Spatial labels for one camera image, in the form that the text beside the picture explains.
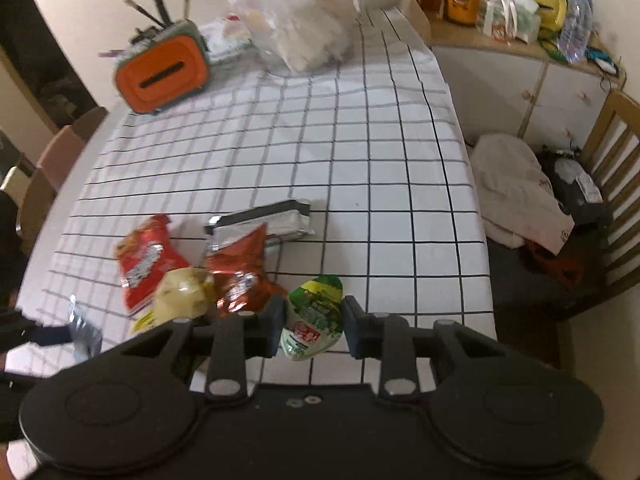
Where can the white cabinet with wooden top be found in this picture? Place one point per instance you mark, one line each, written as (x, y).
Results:
(500, 80)

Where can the orange and teal tissue box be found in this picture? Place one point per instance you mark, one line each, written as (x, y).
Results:
(160, 72)

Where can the red cloth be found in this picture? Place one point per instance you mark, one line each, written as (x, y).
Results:
(555, 262)

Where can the slatted wooden chair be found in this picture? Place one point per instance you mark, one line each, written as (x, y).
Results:
(620, 160)

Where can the paintbrush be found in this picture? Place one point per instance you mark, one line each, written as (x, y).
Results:
(188, 2)
(145, 14)

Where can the clear water bottle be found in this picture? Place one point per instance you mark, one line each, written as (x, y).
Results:
(575, 25)

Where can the green jelly pouch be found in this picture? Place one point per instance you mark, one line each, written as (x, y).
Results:
(312, 315)

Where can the curved-back wooden chair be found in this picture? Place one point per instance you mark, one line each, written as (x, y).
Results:
(35, 200)

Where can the cream yellow snack packet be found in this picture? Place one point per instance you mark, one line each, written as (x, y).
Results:
(182, 295)

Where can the shiny brown cookie bag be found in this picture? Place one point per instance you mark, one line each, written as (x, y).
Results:
(240, 270)

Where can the beige cloth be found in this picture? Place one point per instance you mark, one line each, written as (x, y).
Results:
(510, 195)

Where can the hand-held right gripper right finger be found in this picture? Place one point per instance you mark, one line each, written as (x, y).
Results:
(351, 327)

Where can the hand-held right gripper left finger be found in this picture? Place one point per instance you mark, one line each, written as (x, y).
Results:
(278, 325)

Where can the black bag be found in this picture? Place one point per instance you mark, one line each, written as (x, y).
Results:
(575, 185)

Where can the flat printed packet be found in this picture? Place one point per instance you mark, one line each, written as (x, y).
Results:
(225, 37)

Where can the red snack bag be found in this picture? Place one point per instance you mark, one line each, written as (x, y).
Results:
(145, 265)

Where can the white checkered tablecloth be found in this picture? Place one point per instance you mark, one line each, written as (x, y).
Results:
(300, 150)

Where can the silver and black snack packet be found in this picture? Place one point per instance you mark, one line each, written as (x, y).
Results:
(272, 222)

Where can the clear plastic bag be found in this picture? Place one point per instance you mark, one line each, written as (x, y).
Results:
(300, 15)

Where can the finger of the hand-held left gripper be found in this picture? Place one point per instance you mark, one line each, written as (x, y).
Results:
(50, 336)

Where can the small silver packet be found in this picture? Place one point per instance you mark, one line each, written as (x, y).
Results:
(86, 330)

